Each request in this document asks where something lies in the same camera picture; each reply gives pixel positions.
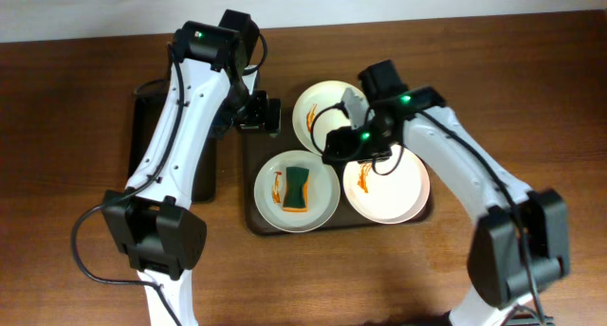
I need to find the white plate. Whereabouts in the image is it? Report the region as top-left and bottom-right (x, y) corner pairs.
(292, 81), (365, 155)
(342, 145), (431, 225)
(253, 150), (340, 233)

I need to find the orange and green sponge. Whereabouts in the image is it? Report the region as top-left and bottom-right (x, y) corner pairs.
(283, 167), (309, 213)

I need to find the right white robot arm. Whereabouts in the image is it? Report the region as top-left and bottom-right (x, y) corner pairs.
(319, 60), (570, 325)

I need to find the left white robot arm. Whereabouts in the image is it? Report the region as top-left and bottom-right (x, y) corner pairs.
(101, 9), (281, 325)

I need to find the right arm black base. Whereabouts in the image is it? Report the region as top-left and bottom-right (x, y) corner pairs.
(501, 306), (556, 326)

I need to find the brown serving tray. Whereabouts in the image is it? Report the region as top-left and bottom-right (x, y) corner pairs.
(239, 100), (433, 237)

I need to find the black water tray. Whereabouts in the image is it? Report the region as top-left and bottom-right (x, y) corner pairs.
(127, 94), (217, 204)

